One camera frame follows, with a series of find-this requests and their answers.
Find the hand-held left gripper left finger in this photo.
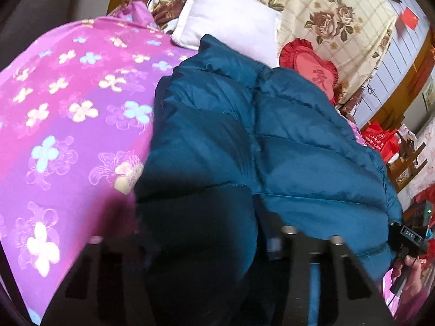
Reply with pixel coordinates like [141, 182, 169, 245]
[41, 236, 160, 326]

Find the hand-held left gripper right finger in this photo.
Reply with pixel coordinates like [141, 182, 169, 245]
[265, 226, 396, 326]

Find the blue down jacket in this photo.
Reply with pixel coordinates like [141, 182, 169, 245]
[134, 34, 404, 326]

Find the person's right hand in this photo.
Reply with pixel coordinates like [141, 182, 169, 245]
[391, 254, 425, 296]

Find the wooden shelf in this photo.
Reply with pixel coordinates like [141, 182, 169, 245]
[386, 129, 429, 191]

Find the red shopping bag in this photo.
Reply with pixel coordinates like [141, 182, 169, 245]
[360, 120, 402, 158]

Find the pink floral bed sheet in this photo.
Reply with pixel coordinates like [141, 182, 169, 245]
[0, 2, 201, 325]

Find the red heart-shaped cushion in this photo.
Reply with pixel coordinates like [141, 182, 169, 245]
[279, 38, 340, 104]

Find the beige floral folded quilt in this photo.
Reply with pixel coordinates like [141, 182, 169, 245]
[226, 0, 398, 109]

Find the white pillow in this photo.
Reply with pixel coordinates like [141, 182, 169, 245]
[171, 0, 283, 68]

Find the grey wardrobe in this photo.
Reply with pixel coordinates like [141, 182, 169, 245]
[0, 0, 119, 72]

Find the brown floral pillow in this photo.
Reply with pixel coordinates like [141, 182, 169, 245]
[117, 0, 192, 35]

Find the small red wall sticker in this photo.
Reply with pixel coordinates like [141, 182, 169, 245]
[401, 7, 419, 30]

